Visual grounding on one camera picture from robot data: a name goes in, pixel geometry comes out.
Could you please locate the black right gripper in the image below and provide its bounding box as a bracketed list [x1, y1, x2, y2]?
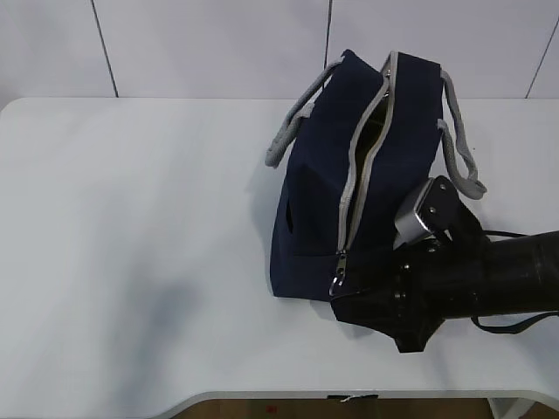
[330, 236, 489, 353]

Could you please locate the navy blue lunch bag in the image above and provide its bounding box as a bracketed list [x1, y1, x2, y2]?
[266, 51, 486, 301]

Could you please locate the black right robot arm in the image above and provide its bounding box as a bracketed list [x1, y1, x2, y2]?
[331, 231, 558, 353]

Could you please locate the black tape on table edge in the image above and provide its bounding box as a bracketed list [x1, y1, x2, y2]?
[330, 382, 379, 395]

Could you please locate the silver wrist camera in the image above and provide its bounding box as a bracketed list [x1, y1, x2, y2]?
[393, 175, 467, 250]

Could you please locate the black cable loop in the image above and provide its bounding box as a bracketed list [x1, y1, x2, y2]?
[469, 312, 559, 336]

